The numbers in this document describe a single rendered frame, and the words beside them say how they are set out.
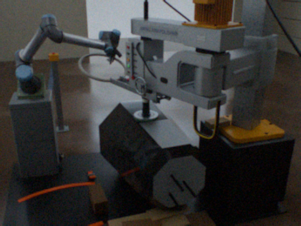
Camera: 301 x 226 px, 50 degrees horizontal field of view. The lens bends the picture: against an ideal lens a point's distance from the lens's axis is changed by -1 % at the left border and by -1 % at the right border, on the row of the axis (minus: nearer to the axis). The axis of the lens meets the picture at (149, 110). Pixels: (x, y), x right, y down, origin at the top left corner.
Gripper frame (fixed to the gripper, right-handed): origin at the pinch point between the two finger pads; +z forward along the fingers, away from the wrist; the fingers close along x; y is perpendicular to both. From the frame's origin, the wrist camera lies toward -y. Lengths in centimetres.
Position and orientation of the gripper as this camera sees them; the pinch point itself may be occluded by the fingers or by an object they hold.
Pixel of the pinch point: (111, 63)
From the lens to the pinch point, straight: 346.4
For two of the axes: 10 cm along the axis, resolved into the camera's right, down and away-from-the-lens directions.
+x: -3.5, 5.1, -7.8
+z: -2.6, 7.5, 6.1
